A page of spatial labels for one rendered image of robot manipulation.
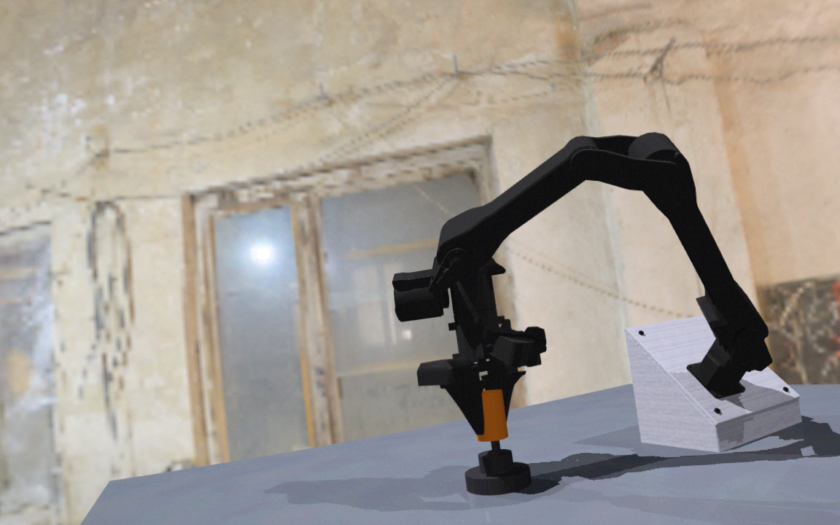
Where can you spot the orange knob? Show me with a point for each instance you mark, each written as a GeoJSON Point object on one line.
{"type": "Point", "coordinates": [494, 416]}

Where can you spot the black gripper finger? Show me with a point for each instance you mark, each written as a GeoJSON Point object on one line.
{"type": "Point", "coordinates": [468, 397]}
{"type": "Point", "coordinates": [504, 382]}

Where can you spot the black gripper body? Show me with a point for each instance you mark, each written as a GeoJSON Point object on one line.
{"type": "Point", "coordinates": [462, 368]}

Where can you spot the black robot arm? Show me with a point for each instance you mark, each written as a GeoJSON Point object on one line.
{"type": "Point", "coordinates": [650, 163]}

